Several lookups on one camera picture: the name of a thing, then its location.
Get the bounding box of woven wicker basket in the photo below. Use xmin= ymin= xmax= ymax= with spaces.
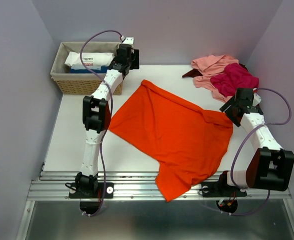
xmin=50 ymin=41 xmax=123 ymax=95

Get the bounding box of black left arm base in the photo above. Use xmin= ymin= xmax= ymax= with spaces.
xmin=65 ymin=182 xmax=114 ymax=217

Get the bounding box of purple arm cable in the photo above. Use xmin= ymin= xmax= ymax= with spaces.
xmin=199 ymin=87 xmax=292 ymax=217
xmin=79 ymin=30 xmax=125 ymax=218

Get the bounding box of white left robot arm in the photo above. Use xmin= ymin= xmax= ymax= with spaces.
xmin=74 ymin=43 xmax=139 ymax=197

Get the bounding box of blue rolled t-shirt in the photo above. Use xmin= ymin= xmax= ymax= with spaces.
xmin=69 ymin=65 xmax=108 ymax=74

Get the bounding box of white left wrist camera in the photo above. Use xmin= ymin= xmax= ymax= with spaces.
xmin=122 ymin=37 xmax=134 ymax=47

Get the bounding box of white rolled t-shirt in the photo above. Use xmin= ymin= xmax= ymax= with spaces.
xmin=64 ymin=51 xmax=115 ymax=70

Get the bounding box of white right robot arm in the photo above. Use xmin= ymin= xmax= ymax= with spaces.
xmin=217 ymin=88 xmax=294 ymax=195

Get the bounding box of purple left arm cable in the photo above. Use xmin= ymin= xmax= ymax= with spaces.
xmin=79 ymin=30 xmax=125 ymax=218

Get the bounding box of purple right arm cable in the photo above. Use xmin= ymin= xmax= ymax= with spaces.
xmin=199 ymin=87 xmax=292 ymax=217

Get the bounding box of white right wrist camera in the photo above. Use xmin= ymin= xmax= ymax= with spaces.
xmin=252 ymin=92 xmax=261 ymax=107

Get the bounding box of light pink t-shirt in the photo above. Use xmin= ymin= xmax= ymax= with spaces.
xmin=191 ymin=55 xmax=239 ymax=103

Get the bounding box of orange t-shirt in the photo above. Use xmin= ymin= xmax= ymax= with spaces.
xmin=109 ymin=80 xmax=233 ymax=202

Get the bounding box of magenta t-shirt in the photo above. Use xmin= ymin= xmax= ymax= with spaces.
xmin=210 ymin=63 xmax=259 ymax=97

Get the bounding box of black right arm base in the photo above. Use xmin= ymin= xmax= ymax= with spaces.
xmin=199 ymin=173 xmax=247 ymax=214

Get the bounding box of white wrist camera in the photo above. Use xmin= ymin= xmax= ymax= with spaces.
xmin=252 ymin=92 xmax=261 ymax=107
xmin=122 ymin=37 xmax=134 ymax=47

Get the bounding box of aluminium mounting rail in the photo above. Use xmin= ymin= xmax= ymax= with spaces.
xmin=26 ymin=170 xmax=293 ymax=201

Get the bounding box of dark maroon t-shirt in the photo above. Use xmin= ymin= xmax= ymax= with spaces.
xmin=182 ymin=62 xmax=250 ymax=79

